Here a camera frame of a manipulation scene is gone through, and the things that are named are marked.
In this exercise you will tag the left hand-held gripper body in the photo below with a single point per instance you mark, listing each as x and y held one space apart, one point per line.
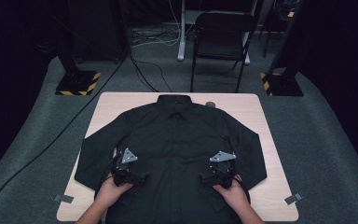
123 169

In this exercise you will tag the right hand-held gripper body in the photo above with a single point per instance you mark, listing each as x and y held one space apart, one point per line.
223 171

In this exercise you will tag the black button-up shirt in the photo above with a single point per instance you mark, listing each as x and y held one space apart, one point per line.
174 140

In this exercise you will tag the person's left hand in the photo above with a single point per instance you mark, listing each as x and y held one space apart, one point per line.
110 193

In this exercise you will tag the person's right hand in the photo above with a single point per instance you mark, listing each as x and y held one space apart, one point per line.
235 196

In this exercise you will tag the grey tape strip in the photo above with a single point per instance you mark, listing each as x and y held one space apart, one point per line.
64 198
293 199

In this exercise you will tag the round grey table grommet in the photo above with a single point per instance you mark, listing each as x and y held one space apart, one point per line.
210 104

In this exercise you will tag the black stand with striped base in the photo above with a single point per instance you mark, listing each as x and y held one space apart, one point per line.
281 84
77 82

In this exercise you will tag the black folding chair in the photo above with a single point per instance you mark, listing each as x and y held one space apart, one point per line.
222 34

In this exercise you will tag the dark cabinet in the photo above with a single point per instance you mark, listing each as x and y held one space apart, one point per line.
99 31

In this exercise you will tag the white desk frame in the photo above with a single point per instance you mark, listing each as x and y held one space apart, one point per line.
181 40

